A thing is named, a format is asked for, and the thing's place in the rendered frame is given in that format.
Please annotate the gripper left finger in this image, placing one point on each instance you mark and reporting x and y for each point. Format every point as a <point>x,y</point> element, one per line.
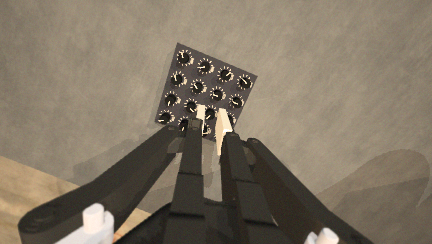
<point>92,213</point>

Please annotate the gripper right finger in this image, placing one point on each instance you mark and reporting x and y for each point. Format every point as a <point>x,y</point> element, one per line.
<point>277,193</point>

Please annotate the dark grey knob box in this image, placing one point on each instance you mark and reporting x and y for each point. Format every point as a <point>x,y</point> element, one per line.
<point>194,79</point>

